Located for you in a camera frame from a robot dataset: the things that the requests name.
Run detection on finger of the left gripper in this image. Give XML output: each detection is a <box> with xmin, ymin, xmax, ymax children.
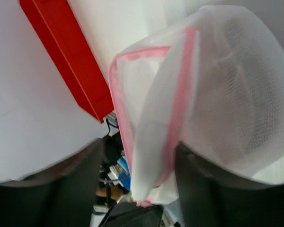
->
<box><xmin>100</xmin><ymin>203</ymin><xmax>163</xmax><ymax>227</ymax></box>

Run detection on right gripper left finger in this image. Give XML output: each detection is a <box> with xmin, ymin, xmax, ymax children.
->
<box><xmin>0</xmin><ymin>139</ymin><xmax>105</xmax><ymax>227</ymax></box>

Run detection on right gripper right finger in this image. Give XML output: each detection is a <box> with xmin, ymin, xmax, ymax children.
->
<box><xmin>175</xmin><ymin>142</ymin><xmax>284</xmax><ymax>227</ymax></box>

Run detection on spare white mesh laundry bag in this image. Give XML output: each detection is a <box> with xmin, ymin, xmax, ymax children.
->
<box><xmin>108</xmin><ymin>5</ymin><xmax>284</xmax><ymax>204</ymax></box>

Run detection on person in background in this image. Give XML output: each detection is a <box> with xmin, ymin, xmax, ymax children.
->
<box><xmin>96</xmin><ymin>186</ymin><xmax>124</xmax><ymax>201</ymax></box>

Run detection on red plastic bin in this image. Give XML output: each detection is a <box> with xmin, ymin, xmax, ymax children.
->
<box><xmin>19</xmin><ymin>0</ymin><xmax>113</xmax><ymax>123</ymax></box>

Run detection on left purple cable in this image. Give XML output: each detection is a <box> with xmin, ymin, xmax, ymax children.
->
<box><xmin>98</xmin><ymin>173</ymin><xmax>131</xmax><ymax>184</ymax></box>

